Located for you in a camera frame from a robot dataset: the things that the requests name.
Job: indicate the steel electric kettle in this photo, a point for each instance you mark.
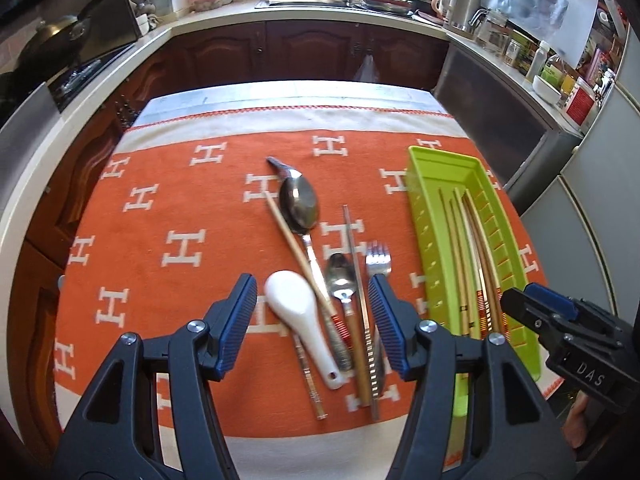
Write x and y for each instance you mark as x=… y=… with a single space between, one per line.
x=457 y=0

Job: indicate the white ceramic spoon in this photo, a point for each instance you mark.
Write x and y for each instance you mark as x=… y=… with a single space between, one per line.
x=295 y=305

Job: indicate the grey refrigerator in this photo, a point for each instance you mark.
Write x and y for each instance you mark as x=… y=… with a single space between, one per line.
x=590 y=185

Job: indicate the large metal spoon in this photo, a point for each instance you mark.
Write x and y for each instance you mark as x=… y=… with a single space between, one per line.
x=298 y=205

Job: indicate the stainless steel sink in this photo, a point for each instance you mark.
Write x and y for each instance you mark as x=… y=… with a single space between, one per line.
x=300 y=2

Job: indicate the green plastic utensil tray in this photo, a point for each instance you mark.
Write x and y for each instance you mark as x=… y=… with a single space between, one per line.
x=435 y=170

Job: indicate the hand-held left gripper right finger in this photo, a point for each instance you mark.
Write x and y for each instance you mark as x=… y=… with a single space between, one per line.
x=390 y=325

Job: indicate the brown red-banded wooden chopstick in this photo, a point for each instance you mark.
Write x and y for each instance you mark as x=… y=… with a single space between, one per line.
x=287 y=235

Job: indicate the stack of dishes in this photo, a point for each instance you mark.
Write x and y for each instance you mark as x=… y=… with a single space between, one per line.
x=387 y=2

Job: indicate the light wooden chopstick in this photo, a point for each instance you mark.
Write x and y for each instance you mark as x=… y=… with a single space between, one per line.
x=477 y=260
x=452 y=250
x=492 y=280
x=462 y=260

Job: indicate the metal-framed cabinet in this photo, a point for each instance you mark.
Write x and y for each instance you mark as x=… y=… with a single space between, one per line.
x=500 y=105

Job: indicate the metal fork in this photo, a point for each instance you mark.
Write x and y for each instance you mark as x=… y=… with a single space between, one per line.
x=377 y=257

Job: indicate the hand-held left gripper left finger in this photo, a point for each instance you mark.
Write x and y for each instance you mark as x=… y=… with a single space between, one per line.
x=237 y=320

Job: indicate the ridged metal chopstick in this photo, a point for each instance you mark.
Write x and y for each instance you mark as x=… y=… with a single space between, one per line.
x=352 y=250

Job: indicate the black wok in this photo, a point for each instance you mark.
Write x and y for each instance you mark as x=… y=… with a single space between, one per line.
x=55 y=35

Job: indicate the glass pitcher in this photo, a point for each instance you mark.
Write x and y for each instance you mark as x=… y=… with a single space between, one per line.
x=490 y=30

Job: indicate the person's right hand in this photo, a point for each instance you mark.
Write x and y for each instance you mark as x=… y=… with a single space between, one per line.
x=575 y=420

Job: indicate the gas stove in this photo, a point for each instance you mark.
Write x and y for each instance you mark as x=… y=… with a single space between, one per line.
x=75 y=82

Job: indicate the translucent plastic sheet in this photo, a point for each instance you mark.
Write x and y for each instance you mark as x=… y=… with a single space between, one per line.
x=540 y=5

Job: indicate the dark wooden kitchen cabinets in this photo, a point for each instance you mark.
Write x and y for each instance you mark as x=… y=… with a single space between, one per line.
x=250 y=55

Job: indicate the stainless steel panel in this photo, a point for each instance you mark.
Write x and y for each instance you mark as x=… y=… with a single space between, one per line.
x=107 y=15

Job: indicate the red labelled container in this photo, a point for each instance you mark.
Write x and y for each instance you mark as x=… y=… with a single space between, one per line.
x=580 y=102

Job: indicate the orange patterned blanket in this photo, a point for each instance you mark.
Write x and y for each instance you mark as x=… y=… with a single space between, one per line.
x=200 y=200

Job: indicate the hanging plastic bag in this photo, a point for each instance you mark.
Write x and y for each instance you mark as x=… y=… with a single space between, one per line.
x=366 y=67

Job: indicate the white bowl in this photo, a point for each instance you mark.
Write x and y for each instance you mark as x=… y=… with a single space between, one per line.
x=546 y=89

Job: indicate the clear plastic bottle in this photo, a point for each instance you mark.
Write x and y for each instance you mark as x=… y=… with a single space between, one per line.
x=537 y=62

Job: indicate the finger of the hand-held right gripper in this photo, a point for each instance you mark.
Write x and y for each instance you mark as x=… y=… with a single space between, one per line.
x=550 y=300
x=525 y=310

